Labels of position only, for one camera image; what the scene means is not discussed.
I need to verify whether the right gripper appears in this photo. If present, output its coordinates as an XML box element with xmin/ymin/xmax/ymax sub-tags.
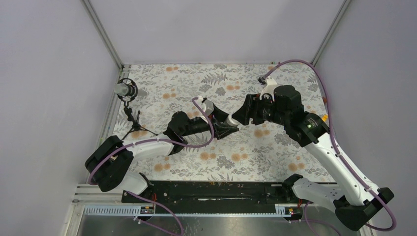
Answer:
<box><xmin>231</xmin><ymin>92</ymin><xmax>289</xmax><ymax>126</ymax></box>

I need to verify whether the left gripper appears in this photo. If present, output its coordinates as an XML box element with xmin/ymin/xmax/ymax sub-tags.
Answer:
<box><xmin>181</xmin><ymin>104</ymin><xmax>239</xmax><ymax>139</ymax></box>

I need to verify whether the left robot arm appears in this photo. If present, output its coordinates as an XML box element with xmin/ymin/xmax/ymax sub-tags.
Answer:
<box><xmin>85</xmin><ymin>97</ymin><xmax>239</xmax><ymax>202</ymax></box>

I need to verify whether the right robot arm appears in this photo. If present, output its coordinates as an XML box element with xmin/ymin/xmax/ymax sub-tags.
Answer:
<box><xmin>226</xmin><ymin>77</ymin><xmax>394</xmax><ymax>231</ymax></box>

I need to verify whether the floral table mat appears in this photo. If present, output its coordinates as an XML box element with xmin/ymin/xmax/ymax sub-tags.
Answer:
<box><xmin>113</xmin><ymin>63</ymin><xmax>333</xmax><ymax>182</ymax></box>

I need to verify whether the microphone on tripod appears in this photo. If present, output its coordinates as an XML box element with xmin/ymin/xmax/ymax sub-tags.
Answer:
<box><xmin>114</xmin><ymin>78</ymin><xmax>156</xmax><ymax>140</ymax></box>

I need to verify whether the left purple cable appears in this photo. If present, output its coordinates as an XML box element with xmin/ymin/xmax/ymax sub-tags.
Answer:
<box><xmin>87</xmin><ymin>97</ymin><xmax>216</xmax><ymax>236</ymax></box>

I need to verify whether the purple cable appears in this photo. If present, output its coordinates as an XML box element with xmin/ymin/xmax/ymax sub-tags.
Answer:
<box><xmin>87</xmin><ymin>97</ymin><xmax>216</xmax><ymax>236</ymax></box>
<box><xmin>257</xmin><ymin>59</ymin><xmax>397</xmax><ymax>236</ymax></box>

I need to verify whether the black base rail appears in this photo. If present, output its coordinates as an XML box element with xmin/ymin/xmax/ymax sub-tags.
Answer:
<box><xmin>140</xmin><ymin>181</ymin><xmax>301</xmax><ymax>213</ymax></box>

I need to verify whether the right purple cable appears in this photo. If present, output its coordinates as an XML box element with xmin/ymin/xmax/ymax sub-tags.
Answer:
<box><xmin>257</xmin><ymin>59</ymin><xmax>397</xmax><ymax>236</ymax></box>

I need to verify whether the white slotted cable duct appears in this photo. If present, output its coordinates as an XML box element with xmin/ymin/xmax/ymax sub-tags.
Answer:
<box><xmin>84</xmin><ymin>205</ymin><xmax>293</xmax><ymax>217</ymax></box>

